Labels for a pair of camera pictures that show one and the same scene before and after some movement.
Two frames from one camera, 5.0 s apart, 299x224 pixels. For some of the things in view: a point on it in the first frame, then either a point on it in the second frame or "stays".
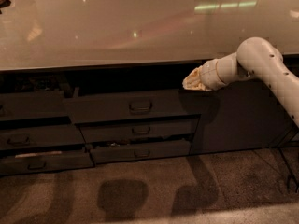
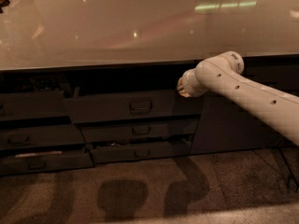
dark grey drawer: [139, 152] stays
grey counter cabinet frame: [55, 119] stays
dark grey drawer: [42, 136] stays
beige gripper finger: [193, 80] → [180, 89]
